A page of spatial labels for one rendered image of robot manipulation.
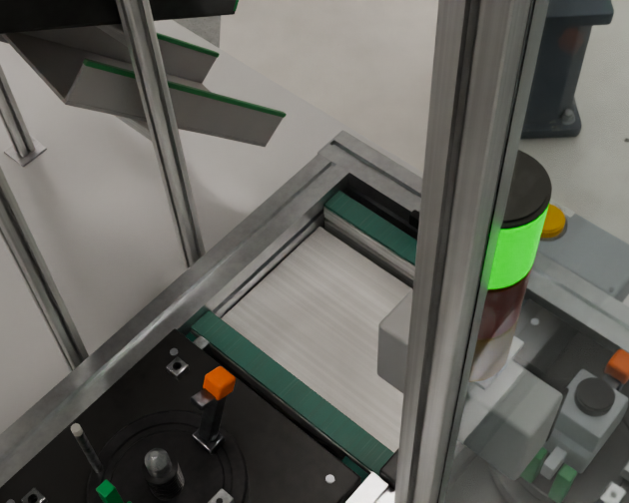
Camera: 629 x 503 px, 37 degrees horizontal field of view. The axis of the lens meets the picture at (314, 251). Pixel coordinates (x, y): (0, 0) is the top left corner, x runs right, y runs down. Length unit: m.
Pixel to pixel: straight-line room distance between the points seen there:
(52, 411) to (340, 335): 0.30
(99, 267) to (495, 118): 0.83
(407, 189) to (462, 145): 0.67
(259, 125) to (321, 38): 0.37
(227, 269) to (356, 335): 0.15
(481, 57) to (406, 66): 0.98
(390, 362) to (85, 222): 0.62
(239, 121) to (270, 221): 0.12
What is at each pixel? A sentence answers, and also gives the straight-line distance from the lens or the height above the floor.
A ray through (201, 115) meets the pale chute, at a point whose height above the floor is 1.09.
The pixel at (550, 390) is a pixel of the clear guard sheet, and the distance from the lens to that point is 0.50.
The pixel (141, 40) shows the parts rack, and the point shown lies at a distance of 0.81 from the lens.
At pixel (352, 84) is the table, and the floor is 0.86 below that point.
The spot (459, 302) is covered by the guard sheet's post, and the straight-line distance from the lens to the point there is 0.46.
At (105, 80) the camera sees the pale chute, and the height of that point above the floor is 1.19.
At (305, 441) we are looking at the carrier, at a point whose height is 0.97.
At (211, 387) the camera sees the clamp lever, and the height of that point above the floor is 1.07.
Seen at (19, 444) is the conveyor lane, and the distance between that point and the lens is 0.94.
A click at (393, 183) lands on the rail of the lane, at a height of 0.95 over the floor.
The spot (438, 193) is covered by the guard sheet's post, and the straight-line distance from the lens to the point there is 0.41.
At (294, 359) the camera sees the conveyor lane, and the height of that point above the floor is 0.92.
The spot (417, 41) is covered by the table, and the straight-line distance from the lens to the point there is 1.36.
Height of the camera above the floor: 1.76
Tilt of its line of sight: 54 degrees down
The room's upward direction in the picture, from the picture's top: 4 degrees counter-clockwise
